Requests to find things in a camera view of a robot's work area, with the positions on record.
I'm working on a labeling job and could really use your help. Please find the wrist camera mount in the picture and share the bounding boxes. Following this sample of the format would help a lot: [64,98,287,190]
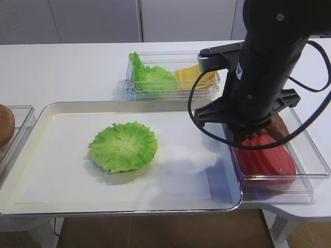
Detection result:
[198,42,244,72]

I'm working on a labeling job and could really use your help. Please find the green lettuce leaf on tray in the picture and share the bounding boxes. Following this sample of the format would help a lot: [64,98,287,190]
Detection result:
[88,121,158,173]

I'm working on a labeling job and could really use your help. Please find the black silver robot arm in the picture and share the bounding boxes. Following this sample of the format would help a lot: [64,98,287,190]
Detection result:
[194,1,330,133]

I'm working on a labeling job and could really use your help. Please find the clear patty tomato container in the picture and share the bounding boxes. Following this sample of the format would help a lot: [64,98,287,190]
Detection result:
[223,105,331,205]

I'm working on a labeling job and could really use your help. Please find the red tomato slices stack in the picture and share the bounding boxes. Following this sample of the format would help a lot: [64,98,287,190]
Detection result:
[236,134,296,184]

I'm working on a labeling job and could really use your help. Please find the brown meat patties stack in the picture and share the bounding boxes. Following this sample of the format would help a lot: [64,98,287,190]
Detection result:
[266,114,290,141]

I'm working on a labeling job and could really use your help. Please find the plain bun bottom half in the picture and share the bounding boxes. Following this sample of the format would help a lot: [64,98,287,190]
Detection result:
[1,104,15,148]

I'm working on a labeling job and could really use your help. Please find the clear plastic bun container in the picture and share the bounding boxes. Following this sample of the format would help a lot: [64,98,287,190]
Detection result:
[1,105,36,187]

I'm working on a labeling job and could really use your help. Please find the clear lettuce cheese container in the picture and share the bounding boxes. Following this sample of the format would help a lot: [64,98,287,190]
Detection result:
[125,50,221,101]

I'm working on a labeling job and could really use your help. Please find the white serving tray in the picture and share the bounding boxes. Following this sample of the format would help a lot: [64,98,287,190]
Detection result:
[1,100,242,216]

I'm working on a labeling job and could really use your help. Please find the green lettuce in container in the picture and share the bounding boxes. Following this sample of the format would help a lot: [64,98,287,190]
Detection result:
[129,52,177,91]

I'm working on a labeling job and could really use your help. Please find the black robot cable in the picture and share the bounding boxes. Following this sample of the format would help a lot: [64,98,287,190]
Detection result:
[187,40,331,151]

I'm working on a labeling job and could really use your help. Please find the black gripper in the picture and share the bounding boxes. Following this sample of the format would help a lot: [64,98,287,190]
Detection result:
[194,89,300,135]

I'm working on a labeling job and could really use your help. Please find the yellow cheese slices stack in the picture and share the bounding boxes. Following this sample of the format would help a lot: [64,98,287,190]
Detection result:
[175,65,216,89]

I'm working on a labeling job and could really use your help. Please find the white paper tray liner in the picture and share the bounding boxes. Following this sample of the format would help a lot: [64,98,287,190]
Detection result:
[17,112,233,210]

